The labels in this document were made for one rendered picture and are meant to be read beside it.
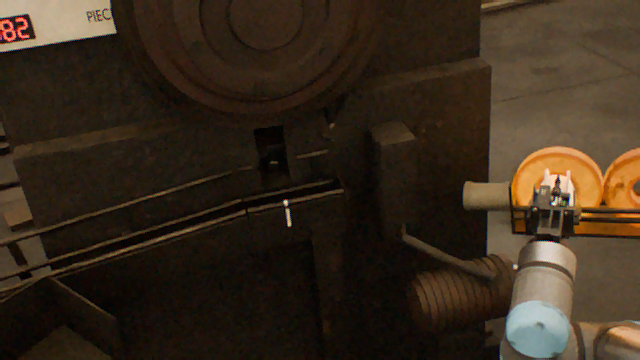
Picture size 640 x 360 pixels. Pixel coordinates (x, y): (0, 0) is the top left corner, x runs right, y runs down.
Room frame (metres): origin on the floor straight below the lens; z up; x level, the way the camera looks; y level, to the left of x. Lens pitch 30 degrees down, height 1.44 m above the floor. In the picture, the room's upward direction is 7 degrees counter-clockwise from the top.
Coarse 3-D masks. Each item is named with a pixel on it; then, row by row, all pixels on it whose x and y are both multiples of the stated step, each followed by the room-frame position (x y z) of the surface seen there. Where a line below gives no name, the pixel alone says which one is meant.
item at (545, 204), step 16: (544, 192) 1.03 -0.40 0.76; (560, 192) 1.02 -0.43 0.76; (576, 192) 1.01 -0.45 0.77; (544, 208) 0.99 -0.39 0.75; (560, 208) 0.98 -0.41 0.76; (528, 224) 1.03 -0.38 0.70; (544, 224) 0.98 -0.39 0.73; (560, 224) 0.95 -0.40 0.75; (544, 240) 0.98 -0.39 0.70; (560, 240) 0.94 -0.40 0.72
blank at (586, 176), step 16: (528, 160) 1.14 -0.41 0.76; (544, 160) 1.13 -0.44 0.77; (560, 160) 1.11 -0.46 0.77; (576, 160) 1.10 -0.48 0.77; (592, 160) 1.12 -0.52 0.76; (528, 176) 1.14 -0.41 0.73; (544, 176) 1.12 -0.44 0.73; (576, 176) 1.10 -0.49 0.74; (592, 176) 1.09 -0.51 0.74; (528, 192) 1.13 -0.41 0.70; (592, 192) 1.09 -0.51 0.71
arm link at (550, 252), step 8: (528, 248) 0.94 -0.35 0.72; (536, 248) 0.93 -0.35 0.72; (544, 248) 0.92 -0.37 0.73; (552, 248) 0.92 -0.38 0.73; (560, 248) 0.92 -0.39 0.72; (520, 256) 0.94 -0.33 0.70; (528, 256) 0.92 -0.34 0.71; (536, 256) 0.91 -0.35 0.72; (544, 256) 0.90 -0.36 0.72; (552, 256) 0.90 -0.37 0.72; (560, 256) 0.90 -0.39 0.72; (568, 256) 0.91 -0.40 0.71; (520, 264) 0.92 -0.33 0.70; (560, 264) 0.89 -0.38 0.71; (568, 264) 0.89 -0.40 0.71
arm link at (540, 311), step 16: (528, 272) 0.89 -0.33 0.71; (544, 272) 0.88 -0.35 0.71; (560, 272) 0.88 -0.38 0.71; (528, 288) 0.86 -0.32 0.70; (544, 288) 0.85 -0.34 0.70; (560, 288) 0.85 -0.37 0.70; (512, 304) 0.85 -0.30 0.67; (528, 304) 0.83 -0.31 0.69; (544, 304) 0.82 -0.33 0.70; (560, 304) 0.83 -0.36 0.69; (512, 320) 0.82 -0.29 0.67; (528, 320) 0.80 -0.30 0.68; (544, 320) 0.80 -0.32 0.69; (560, 320) 0.80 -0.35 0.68; (512, 336) 0.81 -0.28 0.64; (528, 336) 0.80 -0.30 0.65; (544, 336) 0.79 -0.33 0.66; (560, 336) 0.79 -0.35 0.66; (528, 352) 0.81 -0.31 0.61; (544, 352) 0.80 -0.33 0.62; (560, 352) 0.79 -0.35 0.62
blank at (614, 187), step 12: (624, 156) 1.08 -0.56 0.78; (636, 156) 1.06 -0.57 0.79; (612, 168) 1.08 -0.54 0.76; (624, 168) 1.07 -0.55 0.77; (636, 168) 1.06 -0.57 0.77; (612, 180) 1.07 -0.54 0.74; (624, 180) 1.07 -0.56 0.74; (636, 180) 1.06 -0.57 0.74; (612, 192) 1.07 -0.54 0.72; (624, 192) 1.06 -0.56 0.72; (612, 204) 1.07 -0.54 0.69; (624, 204) 1.06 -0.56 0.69; (636, 204) 1.06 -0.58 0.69; (636, 216) 1.05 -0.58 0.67
